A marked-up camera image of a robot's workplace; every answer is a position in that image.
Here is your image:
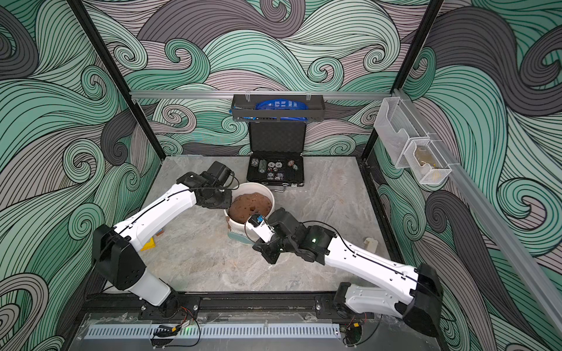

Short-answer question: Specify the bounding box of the teal scrub brush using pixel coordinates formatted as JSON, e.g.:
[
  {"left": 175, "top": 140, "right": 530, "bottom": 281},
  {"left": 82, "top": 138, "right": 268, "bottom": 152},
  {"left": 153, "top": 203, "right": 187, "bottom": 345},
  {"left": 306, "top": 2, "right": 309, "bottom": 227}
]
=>
[{"left": 228, "top": 231, "right": 254, "bottom": 245}]

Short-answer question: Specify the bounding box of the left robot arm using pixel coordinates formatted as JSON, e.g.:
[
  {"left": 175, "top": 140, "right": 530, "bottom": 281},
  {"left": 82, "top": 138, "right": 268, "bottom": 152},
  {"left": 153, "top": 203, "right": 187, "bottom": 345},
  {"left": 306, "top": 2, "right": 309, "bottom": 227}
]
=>
[{"left": 92, "top": 162, "right": 240, "bottom": 307}]

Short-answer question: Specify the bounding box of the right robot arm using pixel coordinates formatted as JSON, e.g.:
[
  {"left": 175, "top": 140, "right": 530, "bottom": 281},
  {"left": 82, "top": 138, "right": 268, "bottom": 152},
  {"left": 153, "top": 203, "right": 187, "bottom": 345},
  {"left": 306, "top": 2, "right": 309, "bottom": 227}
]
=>
[{"left": 244, "top": 208, "right": 443, "bottom": 337}]

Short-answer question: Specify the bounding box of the brown mud in pot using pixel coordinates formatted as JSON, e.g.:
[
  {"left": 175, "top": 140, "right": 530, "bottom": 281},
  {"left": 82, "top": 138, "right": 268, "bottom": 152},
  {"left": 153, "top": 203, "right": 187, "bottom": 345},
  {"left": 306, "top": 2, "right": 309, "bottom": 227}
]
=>
[{"left": 228, "top": 192, "right": 273, "bottom": 224}]

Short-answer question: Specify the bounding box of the yellow toy block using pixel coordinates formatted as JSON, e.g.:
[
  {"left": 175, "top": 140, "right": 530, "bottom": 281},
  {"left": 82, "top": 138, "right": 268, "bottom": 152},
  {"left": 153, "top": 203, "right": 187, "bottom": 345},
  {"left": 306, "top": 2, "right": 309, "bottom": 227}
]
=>
[{"left": 141, "top": 237, "right": 156, "bottom": 251}]

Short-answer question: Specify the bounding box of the black poker chip case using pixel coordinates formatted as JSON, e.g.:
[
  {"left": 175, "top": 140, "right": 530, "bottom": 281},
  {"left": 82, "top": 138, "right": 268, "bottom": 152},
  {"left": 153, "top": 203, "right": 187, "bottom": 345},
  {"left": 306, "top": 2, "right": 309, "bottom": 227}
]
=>
[{"left": 247, "top": 121, "right": 307, "bottom": 187}]

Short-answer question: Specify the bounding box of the small white object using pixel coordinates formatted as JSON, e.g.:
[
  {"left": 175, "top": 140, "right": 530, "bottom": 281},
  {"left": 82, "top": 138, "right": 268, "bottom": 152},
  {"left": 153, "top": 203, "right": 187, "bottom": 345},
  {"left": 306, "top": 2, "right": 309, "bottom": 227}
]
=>
[{"left": 364, "top": 237, "right": 379, "bottom": 254}]

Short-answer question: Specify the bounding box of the blue item in tray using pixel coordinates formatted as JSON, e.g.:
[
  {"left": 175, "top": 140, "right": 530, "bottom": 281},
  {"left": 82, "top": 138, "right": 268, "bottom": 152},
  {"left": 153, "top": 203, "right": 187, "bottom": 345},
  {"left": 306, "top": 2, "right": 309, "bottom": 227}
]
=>
[{"left": 255, "top": 99, "right": 309, "bottom": 111}]

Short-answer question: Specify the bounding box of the small clear plastic bin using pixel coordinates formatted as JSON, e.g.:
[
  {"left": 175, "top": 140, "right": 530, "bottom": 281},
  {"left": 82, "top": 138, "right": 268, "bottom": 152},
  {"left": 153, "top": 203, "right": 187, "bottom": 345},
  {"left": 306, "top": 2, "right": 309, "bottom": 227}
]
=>
[{"left": 403, "top": 138, "right": 452, "bottom": 186}]

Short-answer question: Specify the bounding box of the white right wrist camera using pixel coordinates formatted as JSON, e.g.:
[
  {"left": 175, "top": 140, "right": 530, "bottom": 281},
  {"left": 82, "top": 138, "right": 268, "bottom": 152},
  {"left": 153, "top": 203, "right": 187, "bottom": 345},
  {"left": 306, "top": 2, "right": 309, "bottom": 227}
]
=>
[{"left": 244, "top": 214, "right": 275, "bottom": 243}]

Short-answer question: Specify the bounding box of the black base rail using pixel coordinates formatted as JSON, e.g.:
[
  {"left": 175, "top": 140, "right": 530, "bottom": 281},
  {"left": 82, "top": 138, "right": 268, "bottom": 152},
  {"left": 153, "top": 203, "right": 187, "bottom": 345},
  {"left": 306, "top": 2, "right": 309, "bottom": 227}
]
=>
[{"left": 83, "top": 291, "right": 376, "bottom": 323}]

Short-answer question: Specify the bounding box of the black wall shelf tray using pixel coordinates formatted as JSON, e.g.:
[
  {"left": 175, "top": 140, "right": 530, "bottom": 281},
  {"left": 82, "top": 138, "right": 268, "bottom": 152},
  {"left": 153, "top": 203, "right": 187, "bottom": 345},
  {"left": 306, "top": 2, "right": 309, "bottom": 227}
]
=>
[{"left": 230, "top": 94, "right": 326, "bottom": 123}]

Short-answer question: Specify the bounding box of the white perforated cable duct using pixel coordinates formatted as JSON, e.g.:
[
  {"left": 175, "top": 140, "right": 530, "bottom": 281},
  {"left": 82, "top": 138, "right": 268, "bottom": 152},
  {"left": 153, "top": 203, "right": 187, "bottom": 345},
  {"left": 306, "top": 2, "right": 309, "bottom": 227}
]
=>
[{"left": 84, "top": 323, "right": 341, "bottom": 340}]

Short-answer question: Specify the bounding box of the aluminium wall rail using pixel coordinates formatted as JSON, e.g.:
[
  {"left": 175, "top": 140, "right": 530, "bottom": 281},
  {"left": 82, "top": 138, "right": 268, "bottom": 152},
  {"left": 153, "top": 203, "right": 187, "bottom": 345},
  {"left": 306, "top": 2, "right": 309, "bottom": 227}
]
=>
[{"left": 130, "top": 89, "right": 392, "bottom": 101}]

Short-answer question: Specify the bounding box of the clear plastic wall bin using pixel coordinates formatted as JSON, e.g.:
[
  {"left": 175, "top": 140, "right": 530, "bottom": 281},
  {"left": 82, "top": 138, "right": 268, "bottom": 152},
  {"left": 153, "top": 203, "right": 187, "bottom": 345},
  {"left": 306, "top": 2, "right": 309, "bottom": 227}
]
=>
[{"left": 374, "top": 97, "right": 429, "bottom": 169}]

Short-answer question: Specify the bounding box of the side aluminium rail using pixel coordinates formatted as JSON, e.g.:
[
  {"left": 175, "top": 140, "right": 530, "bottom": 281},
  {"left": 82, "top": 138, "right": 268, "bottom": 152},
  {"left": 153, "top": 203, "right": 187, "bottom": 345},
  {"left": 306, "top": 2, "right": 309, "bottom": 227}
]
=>
[{"left": 392, "top": 89, "right": 561, "bottom": 334}]

